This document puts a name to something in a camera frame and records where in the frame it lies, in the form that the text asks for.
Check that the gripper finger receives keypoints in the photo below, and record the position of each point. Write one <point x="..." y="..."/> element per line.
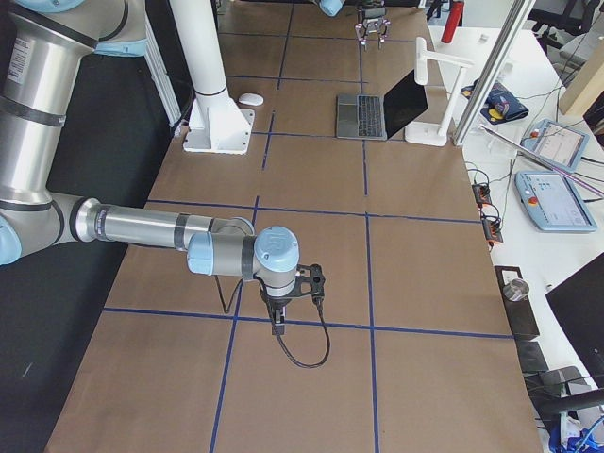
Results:
<point x="382" y="31"/>
<point x="361" y="32"/>

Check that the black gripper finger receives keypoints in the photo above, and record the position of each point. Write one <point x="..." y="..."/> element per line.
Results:
<point x="277" y="314"/>

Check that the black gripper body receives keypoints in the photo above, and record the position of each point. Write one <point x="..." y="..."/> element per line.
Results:
<point x="275" y="302"/>
<point x="371" y="17"/>

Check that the grey laptop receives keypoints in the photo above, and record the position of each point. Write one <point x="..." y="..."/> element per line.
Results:
<point x="372" y="117"/>

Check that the white computer mouse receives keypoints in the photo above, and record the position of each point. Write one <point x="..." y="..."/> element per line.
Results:
<point x="251" y="99"/>

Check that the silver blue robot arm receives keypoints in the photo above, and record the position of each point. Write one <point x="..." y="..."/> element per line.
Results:
<point x="52" y="38"/>
<point x="332" y="7"/>

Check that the red cylinder bottle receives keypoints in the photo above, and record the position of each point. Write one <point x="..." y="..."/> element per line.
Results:
<point x="453" y="20"/>

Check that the navy space print pouch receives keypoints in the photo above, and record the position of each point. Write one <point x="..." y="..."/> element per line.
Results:
<point x="501" y="106"/>

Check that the thin rod on stand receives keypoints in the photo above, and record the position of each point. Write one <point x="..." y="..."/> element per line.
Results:
<point x="521" y="150"/>

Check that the orange black connector strip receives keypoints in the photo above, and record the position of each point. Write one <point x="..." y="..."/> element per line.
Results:
<point x="489" y="214"/>

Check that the metal cup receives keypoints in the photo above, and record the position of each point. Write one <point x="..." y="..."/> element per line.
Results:
<point x="515" y="290"/>

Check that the black box under cup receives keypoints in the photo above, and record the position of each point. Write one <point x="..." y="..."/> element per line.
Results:
<point x="519" y="313"/>

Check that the far blue teach pendant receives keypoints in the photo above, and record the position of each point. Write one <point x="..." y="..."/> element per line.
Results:
<point x="558" y="144"/>

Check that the blue teach pendant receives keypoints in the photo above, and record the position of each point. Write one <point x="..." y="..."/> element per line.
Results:
<point x="553" y="203"/>
<point x="558" y="144"/>

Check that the near blue teach pendant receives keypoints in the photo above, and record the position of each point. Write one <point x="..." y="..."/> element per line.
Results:
<point x="553" y="203"/>

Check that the black monitor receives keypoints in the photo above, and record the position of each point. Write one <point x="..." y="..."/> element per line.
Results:
<point x="577" y="304"/>

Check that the aluminium frame post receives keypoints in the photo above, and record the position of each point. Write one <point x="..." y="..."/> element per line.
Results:
<point x="513" y="24"/>

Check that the white camera mast with base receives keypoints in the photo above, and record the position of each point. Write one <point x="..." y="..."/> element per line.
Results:
<point x="216" y="124"/>

